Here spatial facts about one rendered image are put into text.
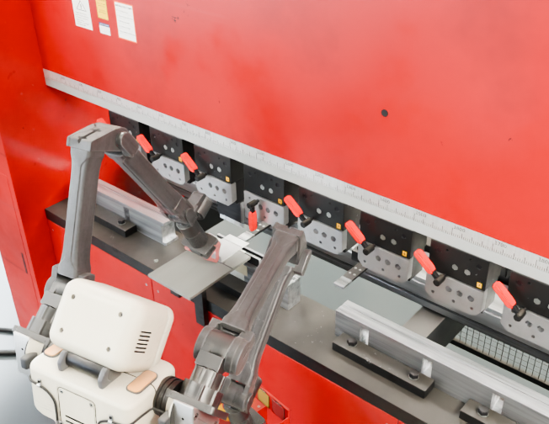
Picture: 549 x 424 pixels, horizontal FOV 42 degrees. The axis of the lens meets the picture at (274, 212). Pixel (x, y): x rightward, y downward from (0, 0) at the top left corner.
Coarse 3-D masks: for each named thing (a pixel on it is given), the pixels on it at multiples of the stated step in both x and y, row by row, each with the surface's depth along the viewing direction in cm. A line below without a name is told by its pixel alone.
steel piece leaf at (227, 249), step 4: (224, 240) 231; (224, 244) 229; (228, 244) 229; (232, 244) 229; (220, 248) 228; (224, 248) 228; (228, 248) 227; (232, 248) 227; (236, 248) 227; (240, 248) 227; (220, 252) 226; (224, 252) 226; (228, 252) 226; (232, 252) 225; (212, 256) 223; (220, 256) 221; (224, 256) 224; (228, 256) 224; (220, 260) 221; (224, 260) 222
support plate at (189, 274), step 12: (192, 252) 226; (240, 252) 226; (168, 264) 221; (180, 264) 221; (192, 264) 221; (204, 264) 221; (216, 264) 221; (228, 264) 221; (240, 264) 221; (156, 276) 216; (168, 276) 216; (180, 276) 216; (192, 276) 216; (204, 276) 216; (216, 276) 216; (168, 288) 212; (180, 288) 211; (192, 288) 211; (204, 288) 211
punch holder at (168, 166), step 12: (156, 132) 225; (156, 144) 227; (168, 144) 223; (180, 144) 219; (192, 144) 222; (168, 156) 226; (192, 156) 224; (156, 168) 233; (168, 168) 228; (180, 168) 224; (180, 180) 227; (192, 180) 228
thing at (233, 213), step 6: (222, 204) 223; (234, 204) 220; (240, 204) 218; (222, 210) 225; (228, 210) 223; (234, 210) 221; (240, 210) 219; (222, 216) 228; (228, 216) 224; (234, 216) 222; (240, 216) 220; (234, 222) 225; (240, 222) 221
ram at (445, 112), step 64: (64, 0) 227; (128, 0) 207; (192, 0) 190; (256, 0) 175; (320, 0) 163; (384, 0) 152; (448, 0) 142; (512, 0) 134; (64, 64) 243; (128, 64) 220; (192, 64) 200; (256, 64) 184; (320, 64) 170; (384, 64) 158; (448, 64) 148; (512, 64) 139; (256, 128) 194; (320, 128) 179; (384, 128) 166; (448, 128) 155; (512, 128) 145; (320, 192) 189; (384, 192) 174; (448, 192) 162; (512, 192) 151
